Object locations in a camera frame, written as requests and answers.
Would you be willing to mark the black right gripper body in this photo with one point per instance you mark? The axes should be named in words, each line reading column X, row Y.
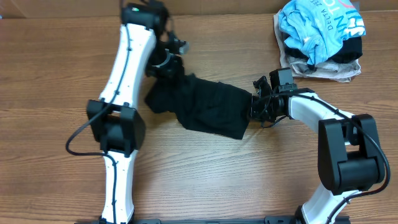
column 264, row 109

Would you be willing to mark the cardboard back wall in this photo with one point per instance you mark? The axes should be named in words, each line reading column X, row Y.
column 28, row 9

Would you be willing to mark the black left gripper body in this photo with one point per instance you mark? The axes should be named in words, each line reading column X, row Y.
column 161, row 64

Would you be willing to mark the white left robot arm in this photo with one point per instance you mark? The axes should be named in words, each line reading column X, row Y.
column 146, row 48

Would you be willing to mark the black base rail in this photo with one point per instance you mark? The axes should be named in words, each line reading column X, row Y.
column 217, row 220

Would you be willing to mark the black t-shirt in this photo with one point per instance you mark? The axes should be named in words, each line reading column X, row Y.
column 202, row 105

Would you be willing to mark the black folded garment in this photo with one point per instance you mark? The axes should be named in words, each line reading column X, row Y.
column 352, row 49

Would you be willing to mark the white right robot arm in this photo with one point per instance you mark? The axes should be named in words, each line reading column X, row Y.
column 351, row 163

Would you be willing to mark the beige folded garment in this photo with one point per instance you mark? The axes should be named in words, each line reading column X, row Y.
column 340, row 72

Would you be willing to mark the light blue printed t-shirt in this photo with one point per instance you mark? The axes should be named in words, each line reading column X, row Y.
column 318, row 28

